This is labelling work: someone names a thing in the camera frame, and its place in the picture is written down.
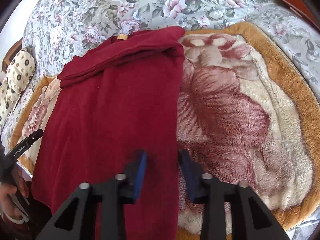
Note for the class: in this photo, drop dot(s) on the wooden chair frame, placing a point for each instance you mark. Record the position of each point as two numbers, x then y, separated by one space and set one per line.
10 55

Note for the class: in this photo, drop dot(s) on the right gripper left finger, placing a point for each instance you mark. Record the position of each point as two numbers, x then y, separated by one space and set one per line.
98 206

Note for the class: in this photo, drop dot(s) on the plush floral fleece blanket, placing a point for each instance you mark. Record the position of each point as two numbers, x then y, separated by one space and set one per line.
245 114

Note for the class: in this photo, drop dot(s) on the dark red sweater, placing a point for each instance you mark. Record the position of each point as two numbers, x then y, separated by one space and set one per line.
115 100

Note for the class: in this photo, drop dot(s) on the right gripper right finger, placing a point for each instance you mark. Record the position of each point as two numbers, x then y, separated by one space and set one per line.
251 218

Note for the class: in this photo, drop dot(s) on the floral bed sheet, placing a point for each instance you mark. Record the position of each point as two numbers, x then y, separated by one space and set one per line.
56 30

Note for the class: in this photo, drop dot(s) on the cream patterned pillow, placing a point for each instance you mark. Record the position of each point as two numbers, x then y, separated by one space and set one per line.
9 98
20 71

